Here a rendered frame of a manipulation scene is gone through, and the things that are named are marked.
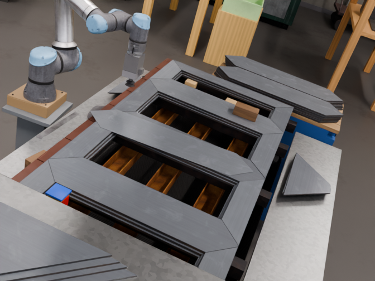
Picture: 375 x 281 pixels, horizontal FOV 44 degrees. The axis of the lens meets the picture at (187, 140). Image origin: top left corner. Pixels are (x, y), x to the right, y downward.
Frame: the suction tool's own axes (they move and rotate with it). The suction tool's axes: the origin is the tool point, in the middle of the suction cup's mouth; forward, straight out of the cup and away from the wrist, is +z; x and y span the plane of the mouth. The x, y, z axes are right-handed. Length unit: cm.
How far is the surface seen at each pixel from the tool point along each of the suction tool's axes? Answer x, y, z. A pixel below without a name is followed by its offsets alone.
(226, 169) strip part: -53, -19, 14
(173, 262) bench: -50, -98, -2
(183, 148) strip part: -32.8, -15.4, 13.1
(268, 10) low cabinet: -25, 498, 47
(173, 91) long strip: -13.5, 30.4, 9.4
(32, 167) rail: 11, -59, 15
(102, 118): 4.2, -16.6, 11.4
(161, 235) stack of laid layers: -41, -67, 18
